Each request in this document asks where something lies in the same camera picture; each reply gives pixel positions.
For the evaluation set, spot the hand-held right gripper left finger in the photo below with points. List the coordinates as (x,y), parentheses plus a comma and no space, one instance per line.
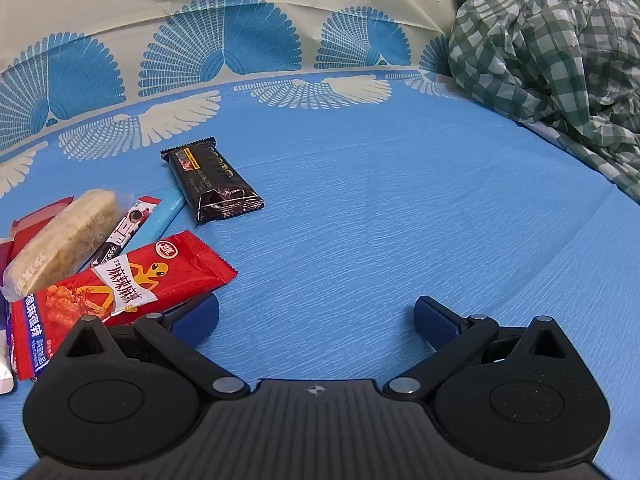
(197,317)

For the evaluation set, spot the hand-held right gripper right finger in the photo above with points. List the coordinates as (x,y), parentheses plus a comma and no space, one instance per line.
(435,322)

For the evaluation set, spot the red snack packet yellow figure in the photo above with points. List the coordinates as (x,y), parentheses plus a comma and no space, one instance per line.
(150,280)

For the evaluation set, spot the dark brown cracker packet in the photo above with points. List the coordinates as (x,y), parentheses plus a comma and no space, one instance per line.
(215,180)

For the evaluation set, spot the light blue stick sachet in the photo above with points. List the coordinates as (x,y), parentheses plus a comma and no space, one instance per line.
(160,217)

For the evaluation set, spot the blue and red stick packet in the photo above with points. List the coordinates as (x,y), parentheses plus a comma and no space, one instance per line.
(125,230)

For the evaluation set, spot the blue bed sheet white fans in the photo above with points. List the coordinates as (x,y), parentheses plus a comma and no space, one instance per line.
(375,210)

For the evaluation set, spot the beige rice cracker clear wrapper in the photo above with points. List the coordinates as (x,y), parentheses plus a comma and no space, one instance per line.
(60,240)

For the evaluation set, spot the plain red snack packet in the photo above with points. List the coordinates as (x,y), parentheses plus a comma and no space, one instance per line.
(35,217)

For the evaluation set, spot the green checked blanket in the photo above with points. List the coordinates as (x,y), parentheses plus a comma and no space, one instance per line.
(540,50)

